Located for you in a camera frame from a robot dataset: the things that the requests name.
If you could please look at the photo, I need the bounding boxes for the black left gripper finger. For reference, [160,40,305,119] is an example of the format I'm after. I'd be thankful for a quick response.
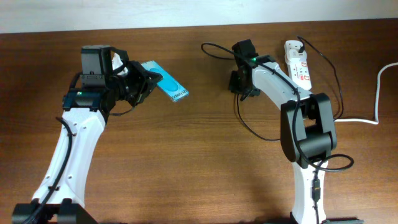
[145,70,163,83]
[141,80,158,101]

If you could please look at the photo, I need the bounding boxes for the smartphone with cyan screen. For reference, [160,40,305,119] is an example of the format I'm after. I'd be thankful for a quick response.
[141,60,189,102]

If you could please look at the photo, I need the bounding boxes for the black charging cable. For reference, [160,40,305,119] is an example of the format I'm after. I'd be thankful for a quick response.
[236,35,345,142]

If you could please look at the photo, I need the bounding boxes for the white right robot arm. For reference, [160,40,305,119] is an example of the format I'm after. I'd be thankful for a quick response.
[232,39,354,223]

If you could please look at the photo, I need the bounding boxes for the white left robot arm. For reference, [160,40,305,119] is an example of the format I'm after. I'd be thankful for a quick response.
[12,45,162,223]

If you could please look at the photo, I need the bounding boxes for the white charger plug adapter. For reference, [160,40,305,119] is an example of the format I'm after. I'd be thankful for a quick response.
[285,49,307,65]

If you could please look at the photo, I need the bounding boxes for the white power strip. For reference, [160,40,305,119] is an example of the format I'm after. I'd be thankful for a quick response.
[284,40,312,90]

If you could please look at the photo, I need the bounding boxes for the white power strip cord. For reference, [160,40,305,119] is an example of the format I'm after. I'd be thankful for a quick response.
[334,62,398,126]

